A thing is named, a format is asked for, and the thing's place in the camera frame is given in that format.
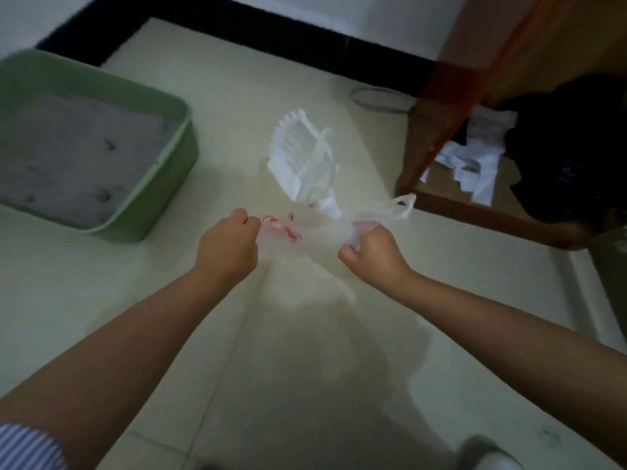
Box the person's left hand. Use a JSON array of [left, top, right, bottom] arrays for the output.
[[194, 208, 263, 287]]

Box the person's right hand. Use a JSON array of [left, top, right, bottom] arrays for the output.
[[338, 224, 413, 292]]

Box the clear plastic bag red print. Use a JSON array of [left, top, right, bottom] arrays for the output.
[[257, 193, 417, 265]]

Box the person's right forearm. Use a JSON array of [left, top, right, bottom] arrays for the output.
[[389, 269, 627, 468]]

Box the person's left forearm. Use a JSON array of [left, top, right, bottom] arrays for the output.
[[0, 266, 255, 470]]

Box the white plastic litter scoop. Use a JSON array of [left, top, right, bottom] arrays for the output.
[[267, 109, 346, 221]]

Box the white crumpled cloth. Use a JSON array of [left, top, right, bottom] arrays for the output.
[[420, 105, 518, 207]]

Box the green litter box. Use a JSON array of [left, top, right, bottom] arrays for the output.
[[0, 48, 200, 243]]

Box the grey cat litter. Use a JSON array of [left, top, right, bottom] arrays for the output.
[[0, 95, 178, 229]]

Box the person's white shoe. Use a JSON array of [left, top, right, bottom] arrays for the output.
[[456, 434, 526, 470]]

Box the black bag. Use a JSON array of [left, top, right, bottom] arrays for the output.
[[453, 73, 627, 226]]

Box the striped blue shirt sleeve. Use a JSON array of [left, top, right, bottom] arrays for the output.
[[0, 424, 69, 470]]

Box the grey ring cable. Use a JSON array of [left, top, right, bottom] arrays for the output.
[[349, 86, 417, 114]]

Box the brown wooden furniture frame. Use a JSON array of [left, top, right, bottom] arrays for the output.
[[394, 0, 627, 251]]

